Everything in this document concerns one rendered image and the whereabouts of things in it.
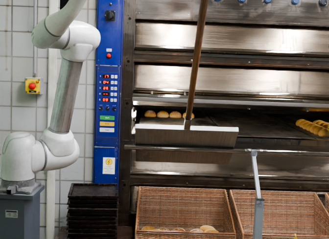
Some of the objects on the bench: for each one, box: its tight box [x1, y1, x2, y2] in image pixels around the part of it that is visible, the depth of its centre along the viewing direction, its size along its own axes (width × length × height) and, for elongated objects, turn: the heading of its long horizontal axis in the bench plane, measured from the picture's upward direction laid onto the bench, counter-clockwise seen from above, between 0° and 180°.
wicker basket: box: [229, 190, 329, 239], centre depth 292 cm, size 49×56×28 cm
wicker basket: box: [134, 186, 237, 239], centre depth 290 cm, size 49×56×28 cm
